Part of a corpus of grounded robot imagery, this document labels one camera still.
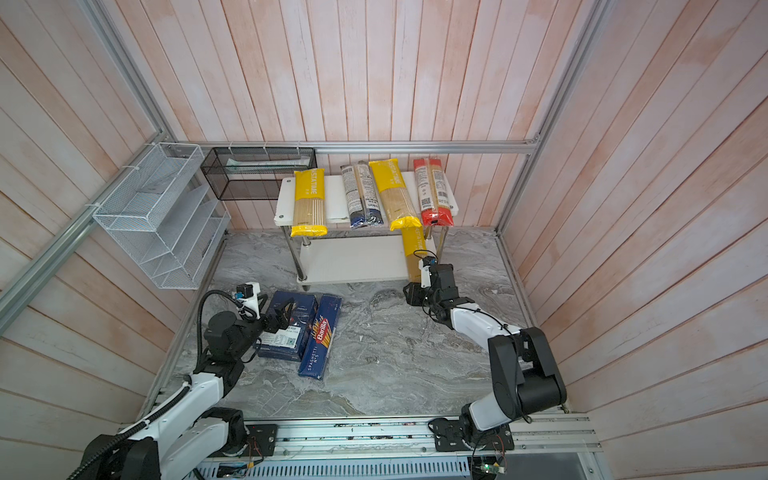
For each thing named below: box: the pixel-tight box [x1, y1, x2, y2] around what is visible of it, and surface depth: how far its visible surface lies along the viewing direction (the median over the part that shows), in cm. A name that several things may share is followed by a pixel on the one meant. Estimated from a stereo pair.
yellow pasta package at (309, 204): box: [290, 168, 328, 237], surface depth 78 cm
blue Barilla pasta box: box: [257, 291, 318, 362], surface depth 85 cm
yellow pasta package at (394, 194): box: [368, 158, 423, 231], surface depth 80 cm
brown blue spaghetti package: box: [340, 160, 385, 229], surface depth 79 cm
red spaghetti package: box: [413, 158, 455, 227], surface depth 79 cm
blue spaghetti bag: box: [298, 294, 343, 380], surface depth 89 cm
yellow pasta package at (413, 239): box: [392, 216, 427, 284], surface depth 103 cm
